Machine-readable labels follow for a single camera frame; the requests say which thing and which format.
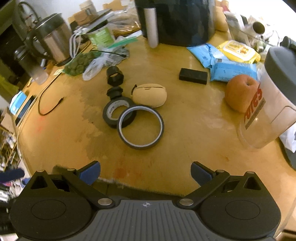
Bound small black rectangular box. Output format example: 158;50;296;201
179;68;208;85

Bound yellow wipes pack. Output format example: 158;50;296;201
216;40;261;64

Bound blue wipes pack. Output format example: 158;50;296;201
187;43;228;69
210;59;257;82

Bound black air fryer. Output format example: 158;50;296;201
135;0;215;48

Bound beige oval pouch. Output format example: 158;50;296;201
131;83;168;108

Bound green label can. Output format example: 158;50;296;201
86;20;115;50

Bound black threaded connector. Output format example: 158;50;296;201
106;86;123;100

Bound steel electric kettle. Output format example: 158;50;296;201
27;13;72;66

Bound black electrical tape roll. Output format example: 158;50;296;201
102;96;137;128

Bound orange apple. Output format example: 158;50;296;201
225;74;259;113

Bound clear crumpled plastic bag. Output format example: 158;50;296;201
82;47;130;81

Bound large thin tape ring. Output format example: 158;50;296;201
117;104;165;150

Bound bag of green balls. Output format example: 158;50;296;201
63;51;101;76

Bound black usb cable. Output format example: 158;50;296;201
38;72;65;116

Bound grey lid shaker bottle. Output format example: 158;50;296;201
237;36;295;149

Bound black hexagonal fitting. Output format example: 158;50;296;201
106;66;124;87

